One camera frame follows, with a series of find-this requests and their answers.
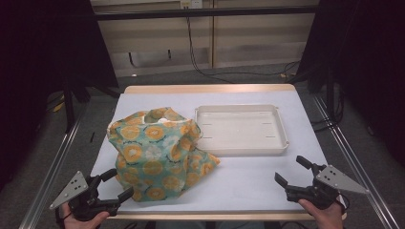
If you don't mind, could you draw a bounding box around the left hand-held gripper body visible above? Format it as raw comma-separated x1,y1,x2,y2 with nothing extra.
49,170,121,222

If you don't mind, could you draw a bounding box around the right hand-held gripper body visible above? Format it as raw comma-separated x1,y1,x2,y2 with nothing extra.
284,163,371,211

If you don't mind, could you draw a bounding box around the orange-print teal fabric bag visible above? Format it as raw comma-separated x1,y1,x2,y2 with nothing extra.
106,107,222,202

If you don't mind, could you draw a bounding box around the white plastic tray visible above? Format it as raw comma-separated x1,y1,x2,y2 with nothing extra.
194,104,290,157

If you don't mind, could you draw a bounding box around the person's left hand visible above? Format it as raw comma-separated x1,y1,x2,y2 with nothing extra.
61,203,111,229

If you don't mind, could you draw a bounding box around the person's right hand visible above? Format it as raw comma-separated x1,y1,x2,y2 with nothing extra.
297,198,347,229

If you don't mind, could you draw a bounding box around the black metal stand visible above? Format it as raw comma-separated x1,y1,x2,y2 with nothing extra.
61,79,122,133
318,70,343,128

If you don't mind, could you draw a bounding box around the black curtain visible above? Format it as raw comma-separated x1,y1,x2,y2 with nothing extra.
0,0,119,192
295,0,405,166

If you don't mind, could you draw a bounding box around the black horizontal bar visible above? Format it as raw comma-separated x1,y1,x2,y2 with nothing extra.
95,5,319,22

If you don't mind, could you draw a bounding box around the black floor cable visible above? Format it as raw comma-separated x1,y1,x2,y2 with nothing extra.
309,92,347,133

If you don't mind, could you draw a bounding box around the aluminium frame rail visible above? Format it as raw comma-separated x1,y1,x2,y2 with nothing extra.
311,94,400,229
18,117,87,229

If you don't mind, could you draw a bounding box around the black wall cable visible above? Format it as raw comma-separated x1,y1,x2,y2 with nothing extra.
185,16,302,84

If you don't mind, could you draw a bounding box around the white wall socket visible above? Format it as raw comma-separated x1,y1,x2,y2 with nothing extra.
180,0,203,10

